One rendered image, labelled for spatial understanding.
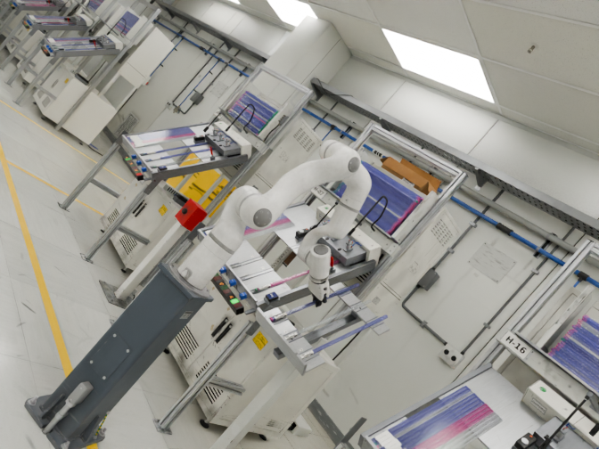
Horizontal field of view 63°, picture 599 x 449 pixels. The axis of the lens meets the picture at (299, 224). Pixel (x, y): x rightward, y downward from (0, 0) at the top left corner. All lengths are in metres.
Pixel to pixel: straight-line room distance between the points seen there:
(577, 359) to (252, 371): 1.45
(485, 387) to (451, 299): 1.89
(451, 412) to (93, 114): 5.60
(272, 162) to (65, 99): 3.40
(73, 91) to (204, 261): 4.94
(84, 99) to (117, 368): 4.96
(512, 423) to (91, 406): 1.54
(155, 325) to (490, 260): 2.87
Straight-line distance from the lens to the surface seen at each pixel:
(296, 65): 5.71
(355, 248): 2.59
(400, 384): 3.99
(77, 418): 2.01
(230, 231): 1.77
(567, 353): 2.22
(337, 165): 1.79
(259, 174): 3.75
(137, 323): 1.86
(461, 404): 2.08
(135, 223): 3.84
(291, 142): 3.78
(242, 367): 2.63
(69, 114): 6.57
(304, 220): 2.88
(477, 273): 4.05
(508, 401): 2.20
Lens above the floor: 1.16
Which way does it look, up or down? 1 degrees down
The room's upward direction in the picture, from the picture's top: 41 degrees clockwise
